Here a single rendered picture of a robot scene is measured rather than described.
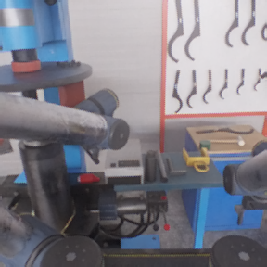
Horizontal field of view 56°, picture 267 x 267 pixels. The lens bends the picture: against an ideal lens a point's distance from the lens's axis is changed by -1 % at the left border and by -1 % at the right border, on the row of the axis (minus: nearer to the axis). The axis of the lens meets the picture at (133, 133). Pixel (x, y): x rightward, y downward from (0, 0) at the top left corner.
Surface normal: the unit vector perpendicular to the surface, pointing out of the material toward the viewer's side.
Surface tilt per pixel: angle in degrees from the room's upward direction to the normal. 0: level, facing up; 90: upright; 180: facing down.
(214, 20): 90
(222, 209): 90
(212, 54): 90
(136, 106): 90
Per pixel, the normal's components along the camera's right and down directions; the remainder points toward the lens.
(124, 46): 0.04, 0.40
